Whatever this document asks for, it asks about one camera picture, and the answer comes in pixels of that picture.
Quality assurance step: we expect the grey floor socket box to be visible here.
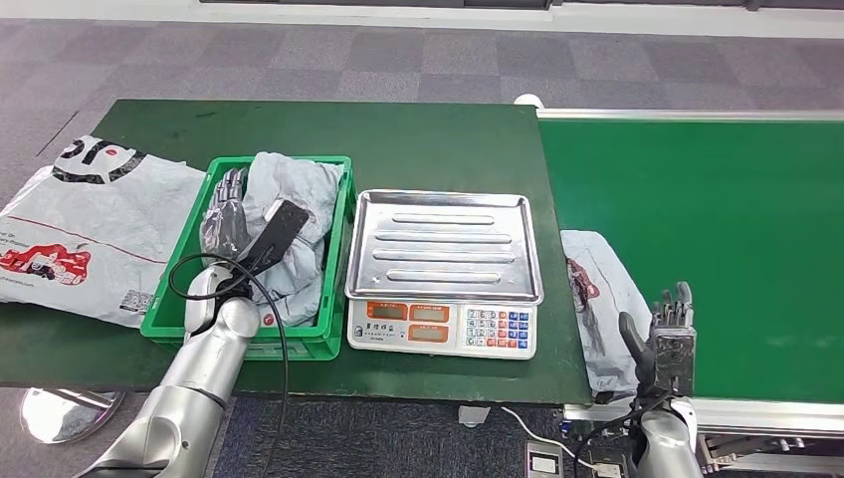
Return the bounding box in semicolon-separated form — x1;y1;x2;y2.
524;441;565;478

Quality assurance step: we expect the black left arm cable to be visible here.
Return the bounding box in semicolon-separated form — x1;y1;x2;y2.
167;253;292;478

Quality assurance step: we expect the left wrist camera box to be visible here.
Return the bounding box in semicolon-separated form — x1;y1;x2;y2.
238;199;312;277

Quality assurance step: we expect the steel scale tray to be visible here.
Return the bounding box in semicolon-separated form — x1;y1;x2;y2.
344;189;545;305

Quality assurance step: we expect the round chrome table base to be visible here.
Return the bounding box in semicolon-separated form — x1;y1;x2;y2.
19;388;126;445

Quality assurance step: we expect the green conveyor belt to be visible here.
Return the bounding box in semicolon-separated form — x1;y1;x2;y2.
536;109;844;478

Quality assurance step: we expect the white table foot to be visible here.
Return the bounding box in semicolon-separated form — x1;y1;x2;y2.
457;404;493;429

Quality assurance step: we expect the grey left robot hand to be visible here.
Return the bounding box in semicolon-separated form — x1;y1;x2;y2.
198;166;253;262

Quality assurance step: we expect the green plastic crate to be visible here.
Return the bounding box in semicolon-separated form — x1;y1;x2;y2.
139;155;358;362

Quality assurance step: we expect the conveyor control board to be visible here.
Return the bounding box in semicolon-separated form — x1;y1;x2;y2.
560;411;628;456

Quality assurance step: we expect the grey courier parcel red print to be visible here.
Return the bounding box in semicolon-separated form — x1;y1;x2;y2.
258;280;325;330
560;229;655;405
238;151;345;312

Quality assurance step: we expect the white electronic scale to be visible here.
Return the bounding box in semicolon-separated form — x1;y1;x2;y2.
346;298;538;361

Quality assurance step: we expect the white floor cable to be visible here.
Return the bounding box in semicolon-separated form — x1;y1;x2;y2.
501;406;598;473

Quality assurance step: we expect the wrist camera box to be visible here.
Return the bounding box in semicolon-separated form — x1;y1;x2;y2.
648;326;698;398
238;199;312;277

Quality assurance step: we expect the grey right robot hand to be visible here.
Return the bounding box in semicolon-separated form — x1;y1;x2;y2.
617;281;696;399

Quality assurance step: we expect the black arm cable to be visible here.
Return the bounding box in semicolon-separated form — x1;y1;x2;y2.
167;253;292;478
571;392;667;478

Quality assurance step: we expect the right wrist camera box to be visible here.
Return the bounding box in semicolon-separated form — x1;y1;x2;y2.
648;326;698;398

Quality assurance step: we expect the large flat grey courier bag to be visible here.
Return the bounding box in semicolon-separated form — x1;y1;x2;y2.
0;135;207;330

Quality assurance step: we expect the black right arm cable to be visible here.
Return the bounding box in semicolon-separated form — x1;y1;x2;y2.
571;392;667;478

